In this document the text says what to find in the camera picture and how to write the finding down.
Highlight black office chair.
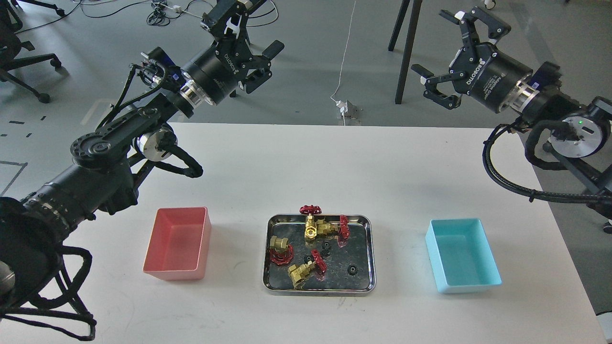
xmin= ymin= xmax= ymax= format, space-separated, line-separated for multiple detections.
xmin=0 ymin=0 xmax=66 ymax=104

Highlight pink plastic box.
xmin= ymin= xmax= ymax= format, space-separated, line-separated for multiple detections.
xmin=143 ymin=207 xmax=212 ymax=280

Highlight brass valve on tray rim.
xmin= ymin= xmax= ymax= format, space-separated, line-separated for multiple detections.
xmin=299 ymin=204 xmax=322 ymax=241

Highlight brass valve red handwheel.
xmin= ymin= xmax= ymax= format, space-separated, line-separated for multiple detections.
xmin=268 ymin=235 xmax=294 ymax=266

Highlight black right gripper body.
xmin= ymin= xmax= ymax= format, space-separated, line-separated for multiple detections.
xmin=449 ymin=42 xmax=533 ymax=113

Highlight light blue plastic box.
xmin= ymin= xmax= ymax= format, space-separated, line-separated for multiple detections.
xmin=426 ymin=218 xmax=503 ymax=294

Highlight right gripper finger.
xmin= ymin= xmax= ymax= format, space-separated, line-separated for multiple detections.
xmin=439 ymin=7 xmax=512 ymax=52
xmin=411 ymin=64 xmax=466 ymax=110

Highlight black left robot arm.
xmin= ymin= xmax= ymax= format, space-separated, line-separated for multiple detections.
xmin=1 ymin=0 xmax=284 ymax=341

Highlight brass valve right red wheel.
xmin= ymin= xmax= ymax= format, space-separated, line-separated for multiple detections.
xmin=316 ymin=214 xmax=350 ymax=239

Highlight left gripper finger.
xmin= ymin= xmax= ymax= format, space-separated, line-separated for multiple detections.
xmin=200 ymin=0 xmax=265 ymax=44
xmin=238 ymin=41 xmax=285 ymax=94

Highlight black stand legs right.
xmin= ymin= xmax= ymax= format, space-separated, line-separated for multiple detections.
xmin=387 ymin=0 xmax=422 ymax=105

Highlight white cable on floor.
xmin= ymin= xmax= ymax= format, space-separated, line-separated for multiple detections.
xmin=330 ymin=0 xmax=358 ymax=103

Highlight tangled cables on floor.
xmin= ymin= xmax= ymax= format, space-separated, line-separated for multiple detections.
xmin=72 ymin=0 xmax=279 ymax=28

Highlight brass valve tray front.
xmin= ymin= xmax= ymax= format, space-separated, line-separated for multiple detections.
xmin=288 ymin=249 xmax=327 ymax=289

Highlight stainless steel tray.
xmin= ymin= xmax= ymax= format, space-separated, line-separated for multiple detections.
xmin=262 ymin=214 xmax=376 ymax=295

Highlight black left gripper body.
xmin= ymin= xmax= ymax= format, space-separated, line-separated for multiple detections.
xmin=181 ymin=42 xmax=239 ymax=107

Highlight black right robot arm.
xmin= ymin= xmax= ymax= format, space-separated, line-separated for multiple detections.
xmin=412 ymin=6 xmax=612 ymax=218

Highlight white power adapter on floor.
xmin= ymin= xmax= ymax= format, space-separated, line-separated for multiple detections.
xmin=335 ymin=100 xmax=361 ymax=119

